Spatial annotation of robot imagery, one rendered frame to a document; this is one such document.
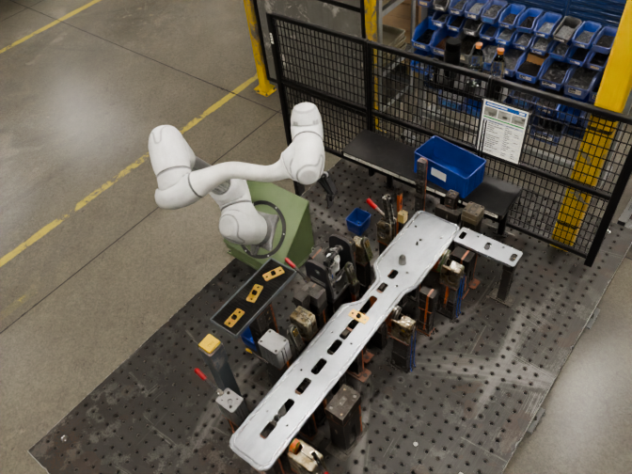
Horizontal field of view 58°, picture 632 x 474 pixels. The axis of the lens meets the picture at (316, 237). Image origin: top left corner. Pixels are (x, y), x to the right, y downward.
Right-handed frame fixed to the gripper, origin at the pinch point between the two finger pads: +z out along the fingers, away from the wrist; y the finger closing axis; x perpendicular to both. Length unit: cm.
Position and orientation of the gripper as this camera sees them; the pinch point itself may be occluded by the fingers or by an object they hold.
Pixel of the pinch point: (315, 197)
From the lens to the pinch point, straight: 218.5
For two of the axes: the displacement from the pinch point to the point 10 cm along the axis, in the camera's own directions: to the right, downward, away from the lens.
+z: 0.9, 6.6, 7.4
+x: 6.0, -6.3, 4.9
